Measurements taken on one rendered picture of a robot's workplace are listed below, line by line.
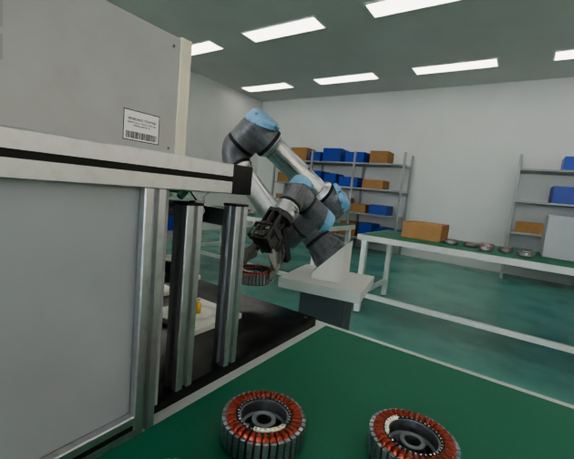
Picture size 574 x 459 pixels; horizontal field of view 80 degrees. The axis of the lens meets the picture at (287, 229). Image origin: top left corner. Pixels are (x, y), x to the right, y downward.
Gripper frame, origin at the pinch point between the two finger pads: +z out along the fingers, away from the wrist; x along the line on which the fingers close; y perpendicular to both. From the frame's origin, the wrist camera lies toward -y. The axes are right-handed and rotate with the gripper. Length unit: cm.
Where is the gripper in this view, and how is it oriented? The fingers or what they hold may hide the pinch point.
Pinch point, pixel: (251, 276)
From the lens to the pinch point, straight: 96.8
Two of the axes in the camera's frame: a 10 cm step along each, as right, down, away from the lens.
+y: -3.6, -6.2, -7.0
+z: -4.5, 7.7, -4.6
